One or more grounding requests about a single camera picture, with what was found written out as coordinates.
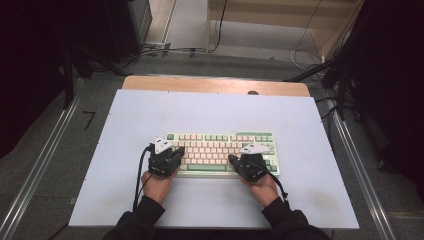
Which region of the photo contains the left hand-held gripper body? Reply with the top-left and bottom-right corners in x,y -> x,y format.
147,137 -> 183,178

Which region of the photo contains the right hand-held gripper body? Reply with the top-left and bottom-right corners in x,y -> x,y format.
233,142 -> 275,183

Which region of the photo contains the green and pink mechanical keyboard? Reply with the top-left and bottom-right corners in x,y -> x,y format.
165,131 -> 281,179

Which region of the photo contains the person's left hand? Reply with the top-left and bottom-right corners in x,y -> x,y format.
141,167 -> 179,205

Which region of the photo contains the person's right hand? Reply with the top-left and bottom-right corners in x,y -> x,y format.
238,172 -> 280,209

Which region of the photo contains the white table mat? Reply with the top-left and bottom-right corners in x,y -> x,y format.
68,88 -> 361,231

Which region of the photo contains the wooden table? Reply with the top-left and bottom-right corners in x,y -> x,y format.
121,75 -> 312,98

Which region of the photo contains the grey power strip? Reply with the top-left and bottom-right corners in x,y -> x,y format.
142,41 -> 172,52

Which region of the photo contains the black tripod stand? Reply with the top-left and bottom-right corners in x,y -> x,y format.
283,58 -> 354,122

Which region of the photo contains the light wooden shelf unit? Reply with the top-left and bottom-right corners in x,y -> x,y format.
205,0 -> 365,62

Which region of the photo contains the black curtain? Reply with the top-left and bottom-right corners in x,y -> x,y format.
0,0 -> 142,159
333,0 -> 424,203

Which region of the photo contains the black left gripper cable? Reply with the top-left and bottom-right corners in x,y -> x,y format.
132,146 -> 155,212

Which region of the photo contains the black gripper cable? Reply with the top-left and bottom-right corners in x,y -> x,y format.
253,161 -> 290,205
132,146 -> 155,212

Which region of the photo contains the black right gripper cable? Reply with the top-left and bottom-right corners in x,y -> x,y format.
253,161 -> 290,205

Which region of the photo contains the aluminium floor rail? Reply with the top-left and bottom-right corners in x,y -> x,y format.
324,99 -> 398,240
0,95 -> 82,240

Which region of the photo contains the white floor cable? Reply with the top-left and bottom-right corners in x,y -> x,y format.
290,31 -> 326,74

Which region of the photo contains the black hanging cable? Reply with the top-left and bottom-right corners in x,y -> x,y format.
209,0 -> 229,53

